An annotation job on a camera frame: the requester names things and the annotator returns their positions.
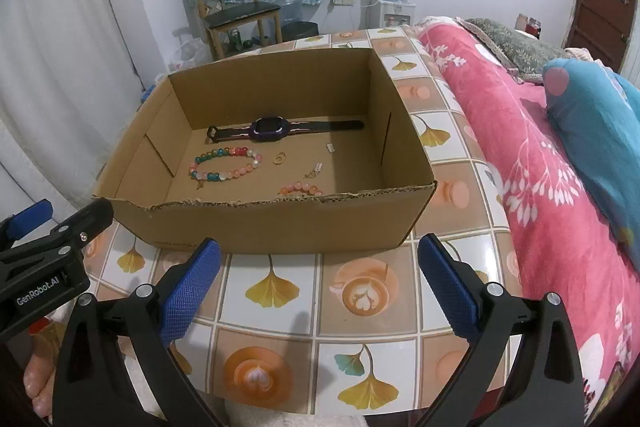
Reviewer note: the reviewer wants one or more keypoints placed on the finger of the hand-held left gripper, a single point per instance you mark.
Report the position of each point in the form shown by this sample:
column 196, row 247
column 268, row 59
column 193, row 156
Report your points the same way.
column 82, row 224
column 32, row 216

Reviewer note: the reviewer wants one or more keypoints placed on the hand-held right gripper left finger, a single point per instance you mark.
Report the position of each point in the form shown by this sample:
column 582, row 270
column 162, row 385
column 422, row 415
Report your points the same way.
column 192, row 292

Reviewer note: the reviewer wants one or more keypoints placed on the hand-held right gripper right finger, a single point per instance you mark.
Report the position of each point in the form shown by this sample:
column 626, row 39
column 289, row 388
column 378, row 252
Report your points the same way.
column 450, row 292

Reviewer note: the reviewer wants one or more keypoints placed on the cardboard box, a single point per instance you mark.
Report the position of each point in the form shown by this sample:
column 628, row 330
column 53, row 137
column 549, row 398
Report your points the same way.
column 280, row 227

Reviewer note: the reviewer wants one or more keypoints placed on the gold rings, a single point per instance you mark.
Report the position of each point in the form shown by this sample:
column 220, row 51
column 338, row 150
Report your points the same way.
column 279, row 159

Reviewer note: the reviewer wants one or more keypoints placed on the dark blue smart watch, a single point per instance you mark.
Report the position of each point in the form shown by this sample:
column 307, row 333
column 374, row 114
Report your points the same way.
column 270, row 128

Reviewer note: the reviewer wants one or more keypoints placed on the person's left hand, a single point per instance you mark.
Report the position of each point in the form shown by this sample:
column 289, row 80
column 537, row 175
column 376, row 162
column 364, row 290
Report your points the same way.
column 37, row 382

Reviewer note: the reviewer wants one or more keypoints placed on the white curtain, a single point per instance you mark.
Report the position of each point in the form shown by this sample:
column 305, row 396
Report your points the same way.
column 60, row 57

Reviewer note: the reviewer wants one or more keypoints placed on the pink floral blanket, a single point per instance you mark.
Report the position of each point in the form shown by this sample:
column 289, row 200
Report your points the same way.
column 500, row 117

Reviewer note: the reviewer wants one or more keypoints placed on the white plastic bag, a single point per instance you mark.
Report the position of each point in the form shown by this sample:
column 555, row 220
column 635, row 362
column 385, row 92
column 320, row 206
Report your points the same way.
column 187, row 54

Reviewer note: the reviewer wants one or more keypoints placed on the blue plush toy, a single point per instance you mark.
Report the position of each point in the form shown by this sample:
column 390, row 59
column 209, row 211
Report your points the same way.
column 595, row 132

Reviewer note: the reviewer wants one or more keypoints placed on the grey patterned pillow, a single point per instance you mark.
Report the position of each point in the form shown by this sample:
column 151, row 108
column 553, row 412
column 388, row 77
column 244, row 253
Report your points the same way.
column 510, row 44

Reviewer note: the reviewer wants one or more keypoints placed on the wooden chair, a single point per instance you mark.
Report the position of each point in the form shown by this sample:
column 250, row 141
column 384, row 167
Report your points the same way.
column 240, row 14

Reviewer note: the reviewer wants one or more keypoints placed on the black trash bin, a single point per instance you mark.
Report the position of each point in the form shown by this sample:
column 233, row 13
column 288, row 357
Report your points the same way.
column 300, row 31

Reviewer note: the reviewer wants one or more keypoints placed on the white water dispenser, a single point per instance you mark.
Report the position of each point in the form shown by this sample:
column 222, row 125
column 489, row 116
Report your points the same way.
column 395, row 14

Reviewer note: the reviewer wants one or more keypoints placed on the clear water jug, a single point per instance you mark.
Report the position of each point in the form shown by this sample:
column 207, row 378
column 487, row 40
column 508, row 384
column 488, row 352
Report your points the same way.
column 290, row 9

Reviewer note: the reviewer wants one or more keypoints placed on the dark red door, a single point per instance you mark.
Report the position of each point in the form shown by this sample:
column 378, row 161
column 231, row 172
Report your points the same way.
column 600, row 7

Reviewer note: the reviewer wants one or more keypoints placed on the wall socket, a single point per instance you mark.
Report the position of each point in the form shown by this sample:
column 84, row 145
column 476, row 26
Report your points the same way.
column 343, row 0

